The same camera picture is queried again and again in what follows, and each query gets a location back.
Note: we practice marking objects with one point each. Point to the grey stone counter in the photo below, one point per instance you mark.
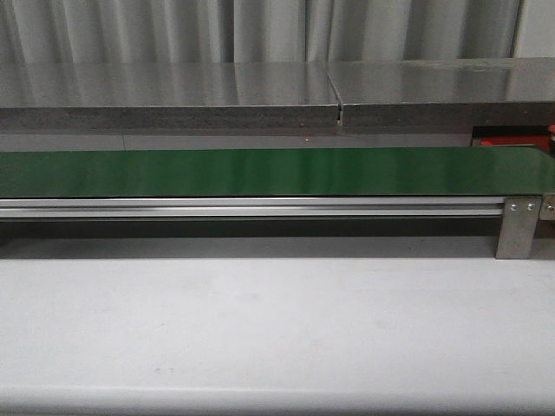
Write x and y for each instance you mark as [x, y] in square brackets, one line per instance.
[147, 106]

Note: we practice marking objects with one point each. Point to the green conveyor belt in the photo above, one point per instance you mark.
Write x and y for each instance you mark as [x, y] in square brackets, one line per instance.
[397, 171]

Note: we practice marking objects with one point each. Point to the steel conveyor support bracket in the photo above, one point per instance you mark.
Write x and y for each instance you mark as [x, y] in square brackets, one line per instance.
[519, 222]

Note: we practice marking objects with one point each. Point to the red plastic bin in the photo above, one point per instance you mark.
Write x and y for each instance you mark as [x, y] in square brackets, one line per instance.
[543, 143]

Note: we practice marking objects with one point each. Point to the aluminium conveyor frame rail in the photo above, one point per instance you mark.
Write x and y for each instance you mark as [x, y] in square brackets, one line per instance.
[19, 209]

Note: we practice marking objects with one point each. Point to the grey pleated curtain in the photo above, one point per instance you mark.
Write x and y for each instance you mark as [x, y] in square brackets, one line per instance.
[255, 31]

